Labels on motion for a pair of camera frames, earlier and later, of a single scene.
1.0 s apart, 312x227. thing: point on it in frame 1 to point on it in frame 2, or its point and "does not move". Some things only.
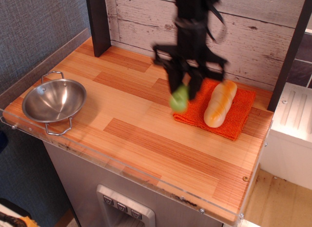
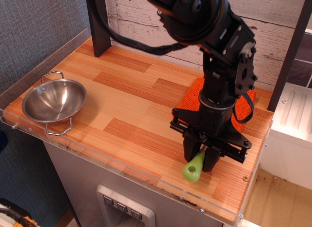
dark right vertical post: (293, 51) does not move
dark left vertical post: (98, 22) does not move
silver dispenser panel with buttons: (119, 211) does not move
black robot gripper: (192, 42) to (212, 126)
